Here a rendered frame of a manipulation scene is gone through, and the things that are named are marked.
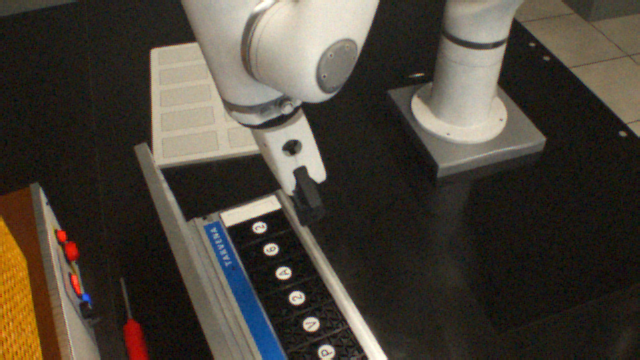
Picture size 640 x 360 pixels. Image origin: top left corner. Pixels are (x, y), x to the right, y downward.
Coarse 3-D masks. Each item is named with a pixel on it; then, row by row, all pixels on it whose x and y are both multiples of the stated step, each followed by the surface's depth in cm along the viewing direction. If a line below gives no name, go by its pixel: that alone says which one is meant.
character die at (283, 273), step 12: (276, 264) 91; (288, 264) 91; (300, 264) 92; (312, 264) 91; (252, 276) 90; (264, 276) 89; (276, 276) 89; (288, 276) 89; (300, 276) 90; (312, 276) 89; (264, 288) 88; (276, 288) 88
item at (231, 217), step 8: (264, 200) 100; (272, 200) 100; (240, 208) 99; (248, 208) 99; (256, 208) 99; (264, 208) 99; (272, 208) 99; (224, 216) 98; (232, 216) 98; (240, 216) 98; (248, 216) 98; (224, 224) 97; (232, 224) 97
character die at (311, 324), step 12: (300, 312) 85; (312, 312) 86; (324, 312) 86; (336, 312) 85; (276, 324) 84; (288, 324) 84; (300, 324) 84; (312, 324) 84; (324, 324) 84; (336, 324) 84; (348, 324) 83; (288, 336) 83; (300, 336) 83; (312, 336) 83; (288, 348) 81
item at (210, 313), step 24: (144, 144) 83; (144, 168) 80; (168, 192) 91; (168, 216) 74; (168, 240) 72; (192, 240) 89; (192, 264) 69; (192, 288) 67; (216, 312) 78; (216, 336) 62
